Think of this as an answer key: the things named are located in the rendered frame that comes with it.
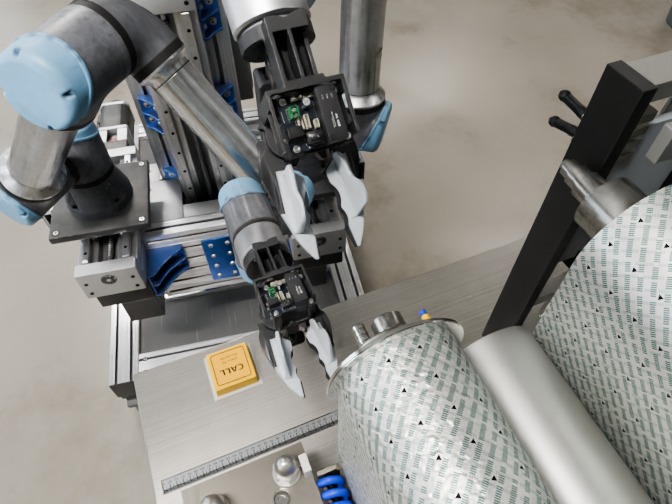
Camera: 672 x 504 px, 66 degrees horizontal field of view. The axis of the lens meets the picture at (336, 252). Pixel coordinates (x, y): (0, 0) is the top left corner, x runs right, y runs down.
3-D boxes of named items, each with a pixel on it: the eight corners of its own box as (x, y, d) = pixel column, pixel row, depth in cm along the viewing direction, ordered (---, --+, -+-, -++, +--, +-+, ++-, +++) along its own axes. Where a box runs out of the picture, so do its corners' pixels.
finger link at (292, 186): (297, 264, 45) (281, 159, 45) (286, 263, 51) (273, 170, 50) (331, 259, 46) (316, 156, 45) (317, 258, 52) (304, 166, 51)
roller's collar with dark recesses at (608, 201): (612, 212, 56) (640, 169, 51) (653, 253, 53) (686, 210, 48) (564, 229, 55) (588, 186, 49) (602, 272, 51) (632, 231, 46)
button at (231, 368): (247, 347, 91) (245, 340, 89) (258, 382, 87) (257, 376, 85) (207, 361, 89) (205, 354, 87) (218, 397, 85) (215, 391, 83)
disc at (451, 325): (447, 368, 59) (475, 297, 47) (449, 371, 58) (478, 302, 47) (326, 416, 55) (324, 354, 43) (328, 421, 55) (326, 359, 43)
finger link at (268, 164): (267, 215, 49) (253, 122, 48) (265, 216, 50) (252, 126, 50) (315, 209, 50) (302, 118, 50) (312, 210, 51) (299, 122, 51)
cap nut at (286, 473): (295, 453, 67) (293, 442, 63) (305, 480, 65) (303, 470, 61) (268, 464, 66) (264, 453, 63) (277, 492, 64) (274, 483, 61)
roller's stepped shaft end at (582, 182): (571, 170, 58) (581, 148, 55) (607, 206, 54) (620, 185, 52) (547, 177, 57) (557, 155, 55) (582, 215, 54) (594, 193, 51)
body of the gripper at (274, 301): (262, 316, 64) (236, 246, 71) (269, 348, 71) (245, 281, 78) (319, 296, 66) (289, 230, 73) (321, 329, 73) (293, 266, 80)
